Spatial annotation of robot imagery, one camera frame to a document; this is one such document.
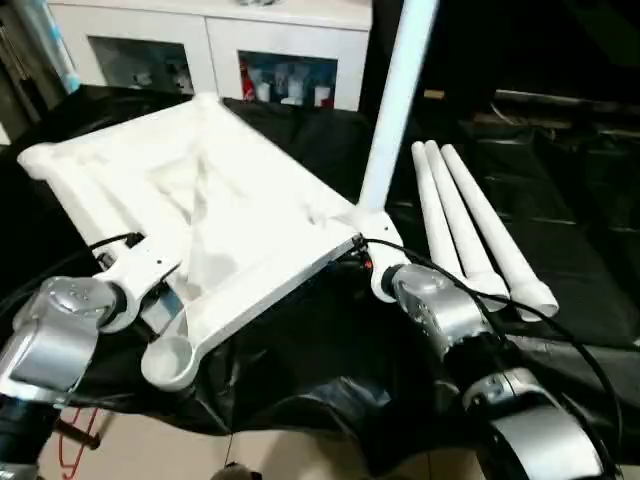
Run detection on white plastic table leg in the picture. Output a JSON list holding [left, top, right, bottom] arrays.
[[411, 142, 481, 291], [440, 145, 559, 321], [425, 140, 521, 313], [355, 0, 442, 239]]

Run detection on white plastic table top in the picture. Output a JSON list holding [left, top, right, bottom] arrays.
[[17, 93, 389, 392]]

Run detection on black plastic mat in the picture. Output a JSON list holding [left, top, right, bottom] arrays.
[[0, 85, 640, 471]]

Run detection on silver metal bar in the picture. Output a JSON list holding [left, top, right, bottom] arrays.
[[493, 87, 640, 111]]

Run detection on white glass-door cabinet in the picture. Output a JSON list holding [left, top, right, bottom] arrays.
[[45, 0, 376, 111]]

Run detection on large black screen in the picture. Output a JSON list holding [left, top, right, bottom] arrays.
[[365, 0, 640, 116]]

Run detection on grey curtain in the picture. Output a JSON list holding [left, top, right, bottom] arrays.
[[0, 0, 81, 101]]

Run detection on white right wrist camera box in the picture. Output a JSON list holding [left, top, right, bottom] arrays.
[[366, 255, 409, 304]]

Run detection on red wire clothes hanger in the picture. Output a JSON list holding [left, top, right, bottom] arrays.
[[56, 410, 103, 477]]

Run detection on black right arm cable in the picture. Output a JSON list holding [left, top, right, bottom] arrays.
[[358, 236, 616, 441]]

